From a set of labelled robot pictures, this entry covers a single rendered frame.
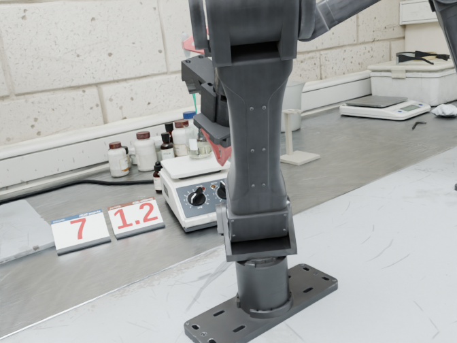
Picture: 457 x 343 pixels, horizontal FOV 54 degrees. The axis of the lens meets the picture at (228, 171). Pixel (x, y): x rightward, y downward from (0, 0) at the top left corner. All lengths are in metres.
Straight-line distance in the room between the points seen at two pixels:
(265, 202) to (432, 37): 1.78
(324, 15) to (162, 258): 0.53
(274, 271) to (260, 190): 0.10
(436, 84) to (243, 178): 1.36
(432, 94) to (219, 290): 1.30
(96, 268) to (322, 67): 1.33
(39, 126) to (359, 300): 0.95
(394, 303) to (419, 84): 1.27
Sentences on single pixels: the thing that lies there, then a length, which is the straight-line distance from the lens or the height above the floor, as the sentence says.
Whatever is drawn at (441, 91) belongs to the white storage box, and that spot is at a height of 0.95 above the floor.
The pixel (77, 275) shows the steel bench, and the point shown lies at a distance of 0.73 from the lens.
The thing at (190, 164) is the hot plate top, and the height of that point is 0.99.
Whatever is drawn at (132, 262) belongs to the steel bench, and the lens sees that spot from 0.73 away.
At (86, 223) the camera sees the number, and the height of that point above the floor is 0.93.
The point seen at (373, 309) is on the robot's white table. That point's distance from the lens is 0.58.
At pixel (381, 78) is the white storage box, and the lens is 1.86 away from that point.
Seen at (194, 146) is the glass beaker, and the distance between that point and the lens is 0.89.
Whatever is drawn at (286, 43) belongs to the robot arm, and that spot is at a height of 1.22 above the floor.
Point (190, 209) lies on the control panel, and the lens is 0.79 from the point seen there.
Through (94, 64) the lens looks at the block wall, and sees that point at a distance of 1.31.
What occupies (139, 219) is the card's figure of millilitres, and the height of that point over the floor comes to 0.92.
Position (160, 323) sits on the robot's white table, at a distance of 0.58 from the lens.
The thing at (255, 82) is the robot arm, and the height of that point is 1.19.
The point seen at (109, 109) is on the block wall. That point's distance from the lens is 1.33.
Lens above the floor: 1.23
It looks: 17 degrees down
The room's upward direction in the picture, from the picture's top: 6 degrees counter-clockwise
